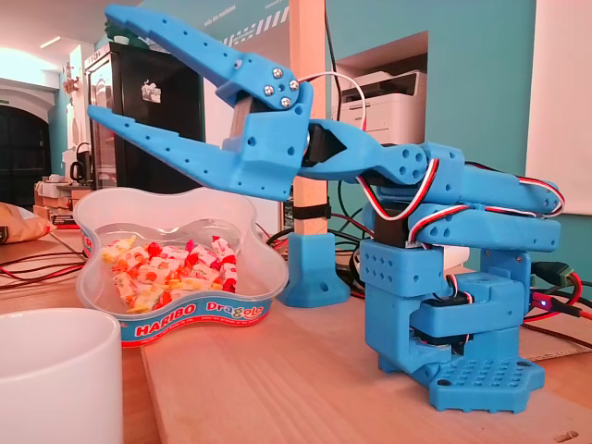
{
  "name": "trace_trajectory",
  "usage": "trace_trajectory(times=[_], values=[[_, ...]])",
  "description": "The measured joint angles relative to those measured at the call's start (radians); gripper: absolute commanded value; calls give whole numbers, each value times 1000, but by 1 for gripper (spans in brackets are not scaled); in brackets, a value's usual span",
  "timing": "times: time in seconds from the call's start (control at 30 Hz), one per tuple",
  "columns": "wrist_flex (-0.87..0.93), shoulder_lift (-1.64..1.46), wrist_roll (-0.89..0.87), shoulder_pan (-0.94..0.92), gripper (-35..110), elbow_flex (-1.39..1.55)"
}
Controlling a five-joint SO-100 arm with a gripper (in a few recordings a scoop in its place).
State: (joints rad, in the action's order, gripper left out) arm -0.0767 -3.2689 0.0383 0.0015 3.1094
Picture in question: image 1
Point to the large light wooden board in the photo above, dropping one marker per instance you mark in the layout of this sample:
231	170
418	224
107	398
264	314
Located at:
300	393

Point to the red black flat box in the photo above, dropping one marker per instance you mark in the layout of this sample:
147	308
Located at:
62	220

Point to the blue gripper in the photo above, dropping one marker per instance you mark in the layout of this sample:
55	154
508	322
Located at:
268	150

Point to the ceiling light strip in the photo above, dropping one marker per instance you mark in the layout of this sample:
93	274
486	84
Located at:
50	42

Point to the black kettle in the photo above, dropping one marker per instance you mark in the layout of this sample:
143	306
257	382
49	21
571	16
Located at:
79	168

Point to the white fridge magnet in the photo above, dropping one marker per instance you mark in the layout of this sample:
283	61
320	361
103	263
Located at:
150	91

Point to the blue 3D-printed robot arm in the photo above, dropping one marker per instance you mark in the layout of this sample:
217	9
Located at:
485	185

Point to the green terminal plug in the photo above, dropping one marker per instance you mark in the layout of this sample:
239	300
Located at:
555	272

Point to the wooden drawer cabinet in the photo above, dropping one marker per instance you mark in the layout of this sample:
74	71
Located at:
60	201

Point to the white ceramic mug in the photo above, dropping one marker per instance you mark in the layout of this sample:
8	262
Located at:
55	379

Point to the brown paper bag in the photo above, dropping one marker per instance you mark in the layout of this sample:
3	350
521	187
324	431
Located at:
23	226

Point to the white power strip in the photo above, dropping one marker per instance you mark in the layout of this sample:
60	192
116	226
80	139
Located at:
455	256

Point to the clear Haribo candy tub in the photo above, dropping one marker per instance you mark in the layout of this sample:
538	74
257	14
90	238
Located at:
194	316

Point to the white office printer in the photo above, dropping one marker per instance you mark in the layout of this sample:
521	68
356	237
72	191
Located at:
393	102

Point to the blue post base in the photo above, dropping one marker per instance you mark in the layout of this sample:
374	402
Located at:
310	273

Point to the black fridge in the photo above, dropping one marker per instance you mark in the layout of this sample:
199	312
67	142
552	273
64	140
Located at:
152	74

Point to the white wall board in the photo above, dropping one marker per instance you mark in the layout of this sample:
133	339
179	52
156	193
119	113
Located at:
559	115

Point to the wooden camera post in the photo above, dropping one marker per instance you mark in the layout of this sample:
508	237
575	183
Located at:
307	37

